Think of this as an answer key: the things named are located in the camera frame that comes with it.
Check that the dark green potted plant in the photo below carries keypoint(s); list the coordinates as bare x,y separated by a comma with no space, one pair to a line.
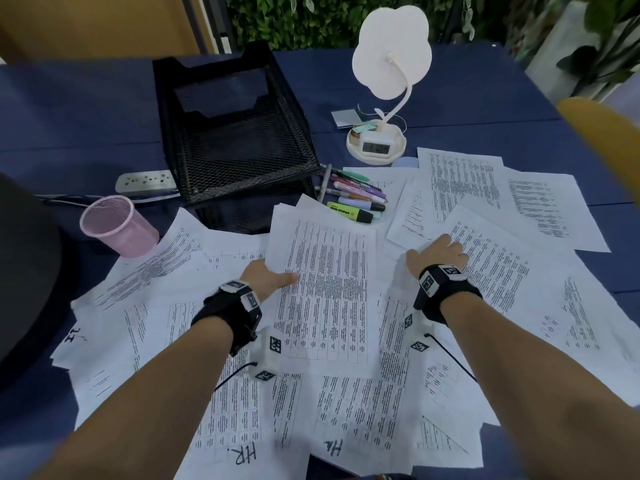
600,64

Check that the person's patterned clothing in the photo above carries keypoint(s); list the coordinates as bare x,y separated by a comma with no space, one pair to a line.
390,477

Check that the person's left hand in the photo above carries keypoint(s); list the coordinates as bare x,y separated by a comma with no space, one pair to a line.
265,282

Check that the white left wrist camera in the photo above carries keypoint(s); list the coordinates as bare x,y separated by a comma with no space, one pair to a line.
267,357

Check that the mint green eraser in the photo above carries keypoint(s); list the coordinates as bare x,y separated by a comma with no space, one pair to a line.
362,128

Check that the black left wristband with markers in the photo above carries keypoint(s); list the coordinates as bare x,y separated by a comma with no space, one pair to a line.
220,314

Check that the black mesh tiered tray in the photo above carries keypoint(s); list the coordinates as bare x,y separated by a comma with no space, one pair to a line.
235,144

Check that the printed paper sheet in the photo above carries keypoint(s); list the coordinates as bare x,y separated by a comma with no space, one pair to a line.
325,294

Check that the black wristband with markers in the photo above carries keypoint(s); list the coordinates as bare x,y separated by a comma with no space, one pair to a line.
220,314
450,294

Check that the white power strip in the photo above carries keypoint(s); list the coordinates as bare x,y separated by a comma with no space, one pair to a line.
145,181

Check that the green plant wall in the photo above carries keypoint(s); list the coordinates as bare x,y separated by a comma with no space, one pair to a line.
300,19

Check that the small grey square card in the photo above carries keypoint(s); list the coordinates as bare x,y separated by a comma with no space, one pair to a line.
345,118

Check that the white column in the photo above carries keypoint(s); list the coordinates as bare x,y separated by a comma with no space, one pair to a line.
550,64

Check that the black right wristband with markers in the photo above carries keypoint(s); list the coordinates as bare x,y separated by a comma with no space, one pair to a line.
450,294

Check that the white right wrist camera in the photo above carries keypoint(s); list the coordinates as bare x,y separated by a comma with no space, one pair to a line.
417,334

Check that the person's left forearm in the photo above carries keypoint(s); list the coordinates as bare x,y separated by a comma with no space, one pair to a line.
140,419

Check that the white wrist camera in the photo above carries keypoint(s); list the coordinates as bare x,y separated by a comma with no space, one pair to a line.
267,357
417,334

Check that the person's right forearm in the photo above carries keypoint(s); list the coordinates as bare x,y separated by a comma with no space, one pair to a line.
540,394

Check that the pale blue round pad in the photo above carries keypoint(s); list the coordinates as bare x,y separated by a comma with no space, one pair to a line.
405,162

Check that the white flower-shaped desk lamp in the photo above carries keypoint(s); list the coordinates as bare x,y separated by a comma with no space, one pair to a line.
390,49

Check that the small digital clock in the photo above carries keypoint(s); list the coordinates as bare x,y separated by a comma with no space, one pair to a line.
375,144

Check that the pink mesh cup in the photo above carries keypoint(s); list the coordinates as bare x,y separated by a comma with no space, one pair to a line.
120,234

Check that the dark metal door frame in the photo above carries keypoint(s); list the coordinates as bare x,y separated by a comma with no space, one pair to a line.
220,19

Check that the large black chair back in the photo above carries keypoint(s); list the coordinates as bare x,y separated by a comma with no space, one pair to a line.
25,269

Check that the bunch of coloured markers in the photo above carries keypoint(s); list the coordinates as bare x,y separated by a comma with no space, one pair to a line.
350,197

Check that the person's right hand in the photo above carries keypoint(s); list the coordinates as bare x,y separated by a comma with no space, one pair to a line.
437,254

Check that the pile of printed papers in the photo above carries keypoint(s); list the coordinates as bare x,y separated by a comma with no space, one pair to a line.
525,274

